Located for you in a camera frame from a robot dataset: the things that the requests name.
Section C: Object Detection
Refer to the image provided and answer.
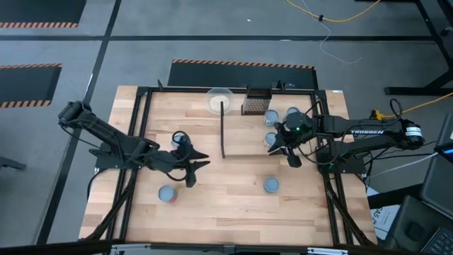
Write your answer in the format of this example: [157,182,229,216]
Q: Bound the black cable bundle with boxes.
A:
[323,172,377,246]
[86,166,139,242]

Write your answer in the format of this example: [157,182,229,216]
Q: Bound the white mixed vegetables can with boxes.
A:
[283,106,302,122]

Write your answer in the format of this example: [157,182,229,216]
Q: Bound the green and yellow can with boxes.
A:
[171,131,190,149]

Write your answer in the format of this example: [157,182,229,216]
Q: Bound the black hazard striped floor mat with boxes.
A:
[0,0,87,29]
[166,58,319,91]
[0,63,64,109]

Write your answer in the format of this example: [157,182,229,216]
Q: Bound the thin white cable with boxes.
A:
[299,0,363,66]

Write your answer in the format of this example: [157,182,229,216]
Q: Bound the black table rig frame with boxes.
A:
[79,84,379,249]

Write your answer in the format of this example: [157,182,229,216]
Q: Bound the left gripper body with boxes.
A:
[151,147,195,174]

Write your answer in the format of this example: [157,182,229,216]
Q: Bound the white bowl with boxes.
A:
[204,86,236,115]

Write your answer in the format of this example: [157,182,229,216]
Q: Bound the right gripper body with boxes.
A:
[278,111,316,150]

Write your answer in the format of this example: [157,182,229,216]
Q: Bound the short teal tuna can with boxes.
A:
[263,176,281,195]

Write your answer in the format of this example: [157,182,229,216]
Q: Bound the metal box grater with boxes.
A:
[241,85,274,117]

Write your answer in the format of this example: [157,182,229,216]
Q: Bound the black metal table leg frame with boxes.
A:
[384,0,453,97]

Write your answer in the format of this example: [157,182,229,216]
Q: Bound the black keyboard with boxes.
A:
[420,226,453,255]

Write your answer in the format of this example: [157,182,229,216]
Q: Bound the dark metal stand foot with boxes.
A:
[0,155,28,171]

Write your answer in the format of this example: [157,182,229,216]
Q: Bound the white printed paper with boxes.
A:
[365,186,401,243]

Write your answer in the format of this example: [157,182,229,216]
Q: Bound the black crossbar with silver brackets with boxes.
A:
[0,239,453,255]

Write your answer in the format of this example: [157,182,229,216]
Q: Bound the laptop computer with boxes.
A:
[434,112,453,165]

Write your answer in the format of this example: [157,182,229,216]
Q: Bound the chicken soup can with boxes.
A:
[157,184,179,205]

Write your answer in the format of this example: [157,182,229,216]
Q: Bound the yellow cable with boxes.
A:
[370,91,453,120]
[285,0,383,23]

